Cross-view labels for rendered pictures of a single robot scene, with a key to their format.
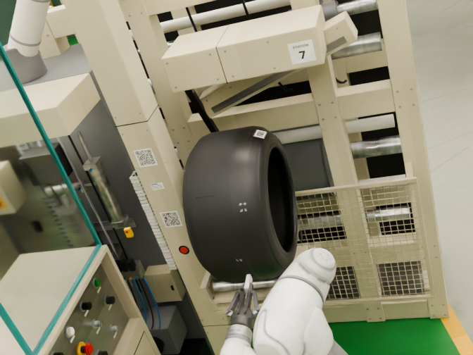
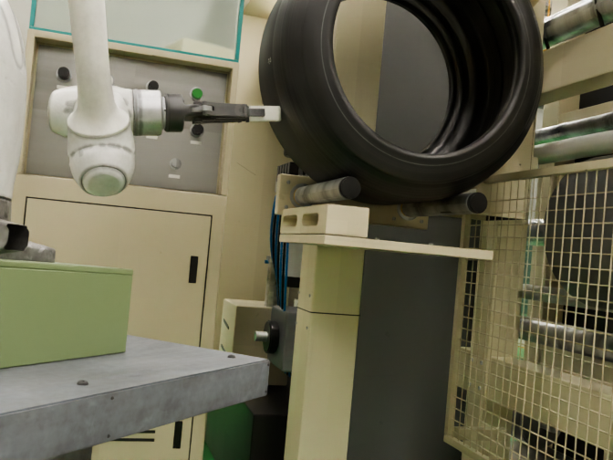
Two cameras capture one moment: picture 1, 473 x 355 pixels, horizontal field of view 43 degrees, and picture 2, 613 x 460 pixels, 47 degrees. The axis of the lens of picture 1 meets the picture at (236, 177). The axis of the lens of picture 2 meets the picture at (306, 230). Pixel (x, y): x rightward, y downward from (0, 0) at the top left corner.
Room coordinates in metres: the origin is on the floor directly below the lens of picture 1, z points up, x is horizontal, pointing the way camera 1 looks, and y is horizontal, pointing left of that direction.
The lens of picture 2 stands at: (0.95, -1.12, 0.77)
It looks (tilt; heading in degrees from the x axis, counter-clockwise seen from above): 2 degrees up; 53
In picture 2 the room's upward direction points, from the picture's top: 5 degrees clockwise
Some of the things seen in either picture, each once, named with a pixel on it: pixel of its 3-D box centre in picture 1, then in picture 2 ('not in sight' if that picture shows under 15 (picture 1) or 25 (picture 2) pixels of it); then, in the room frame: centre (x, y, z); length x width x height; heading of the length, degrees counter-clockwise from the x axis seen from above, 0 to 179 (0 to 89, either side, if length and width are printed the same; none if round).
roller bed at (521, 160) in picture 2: not in sight; (485, 162); (2.47, 0.10, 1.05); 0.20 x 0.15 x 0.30; 69
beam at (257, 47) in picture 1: (246, 49); not in sight; (2.27, -0.19, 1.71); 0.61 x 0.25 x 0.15; 69
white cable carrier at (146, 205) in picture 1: (157, 222); not in sight; (2.11, 0.37, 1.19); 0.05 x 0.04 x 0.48; 159
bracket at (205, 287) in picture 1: (217, 263); (355, 202); (2.10, 0.20, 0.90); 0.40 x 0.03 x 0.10; 159
